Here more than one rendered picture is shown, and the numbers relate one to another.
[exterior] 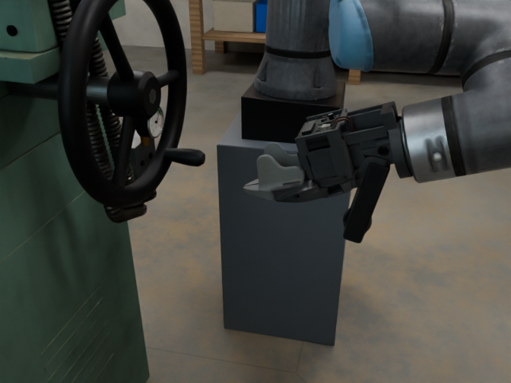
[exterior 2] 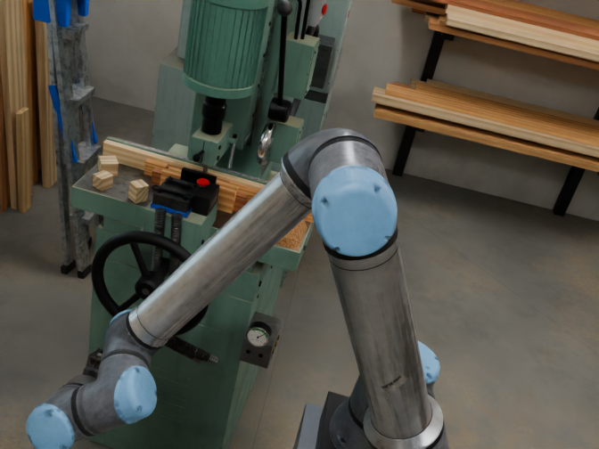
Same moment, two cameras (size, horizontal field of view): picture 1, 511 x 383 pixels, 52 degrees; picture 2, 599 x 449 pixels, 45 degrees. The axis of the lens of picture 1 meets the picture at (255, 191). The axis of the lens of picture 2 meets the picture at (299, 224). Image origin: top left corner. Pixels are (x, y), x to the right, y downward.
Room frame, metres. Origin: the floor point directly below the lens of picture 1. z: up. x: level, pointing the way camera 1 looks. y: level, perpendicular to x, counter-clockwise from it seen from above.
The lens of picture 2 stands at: (0.68, -1.20, 1.86)
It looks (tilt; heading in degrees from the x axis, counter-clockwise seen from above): 31 degrees down; 79
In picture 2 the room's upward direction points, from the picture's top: 13 degrees clockwise
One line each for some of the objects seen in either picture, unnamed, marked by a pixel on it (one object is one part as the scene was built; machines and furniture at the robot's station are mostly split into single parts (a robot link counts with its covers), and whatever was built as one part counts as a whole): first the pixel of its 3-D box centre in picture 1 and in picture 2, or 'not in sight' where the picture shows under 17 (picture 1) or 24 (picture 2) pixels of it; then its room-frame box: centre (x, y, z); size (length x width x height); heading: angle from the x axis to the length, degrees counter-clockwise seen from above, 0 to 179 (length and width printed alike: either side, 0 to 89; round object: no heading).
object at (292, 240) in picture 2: not in sight; (288, 225); (0.95, 0.32, 0.92); 0.14 x 0.09 x 0.04; 74
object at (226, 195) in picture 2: not in sight; (197, 191); (0.72, 0.41, 0.93); 0.20 x 0.02 x 0.07; 164
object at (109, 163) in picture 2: not in sight; (108, 166); (0.48, 0.50, 0.92); 0.04 x 0.04 x 0.04; 18
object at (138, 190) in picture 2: not in sight; (138, 191); (0.57, 0.38, 0.92); 0.04 x 0.04 x 0.04; 38
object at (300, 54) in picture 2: not in sight; (298, 65); (0.94, 0.64, 1.22); 0.09 x 0.08 x 0.15; 74
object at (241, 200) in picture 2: not in sight; (199, 191); (0.72, 0.43, 0.92); 0.26 x 0.02 x 0.05; 164
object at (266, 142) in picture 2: not in sight; (266, 142); (0.89, 0.57, 1.02); 0.12 x 0.03 x 0.12; 74
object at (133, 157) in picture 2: not in sight; (209, 178); (0.74, 0.49, 0.92); 0.60 x 0.02 x 0.05; 164
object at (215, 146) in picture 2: not in sight; (211, 143); (0.74, 0.50, 1.03); 0.14 x 0.07 x 0.09; 74
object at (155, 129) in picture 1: (147, 125); (258, 336); (0.92, 0.20, 0.65); 0.06 x 0.04 x 0.08; 164
